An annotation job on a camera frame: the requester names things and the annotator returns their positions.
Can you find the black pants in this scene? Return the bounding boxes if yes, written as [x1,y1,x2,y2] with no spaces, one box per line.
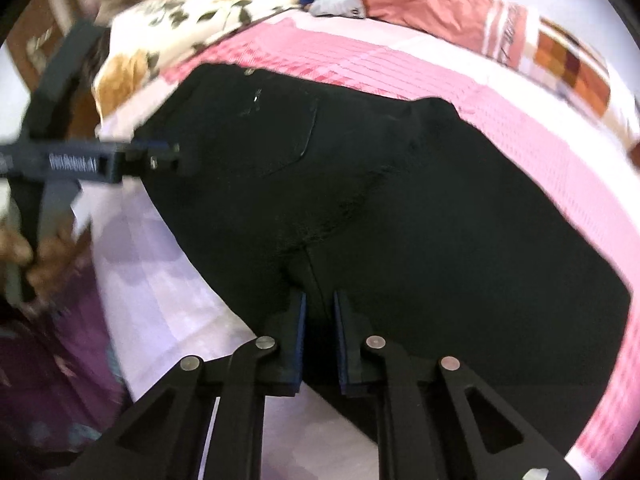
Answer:
[134,64,630,452]

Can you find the person's left hand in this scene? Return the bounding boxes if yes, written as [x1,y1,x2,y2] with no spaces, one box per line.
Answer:
[1,214,91,325]

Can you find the floral white orange pillow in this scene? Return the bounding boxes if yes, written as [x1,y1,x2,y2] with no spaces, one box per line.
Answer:
[92,0,298,118]

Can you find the coral plaid folded blanket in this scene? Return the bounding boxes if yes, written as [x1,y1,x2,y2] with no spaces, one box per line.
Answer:
[362,0,639,151]

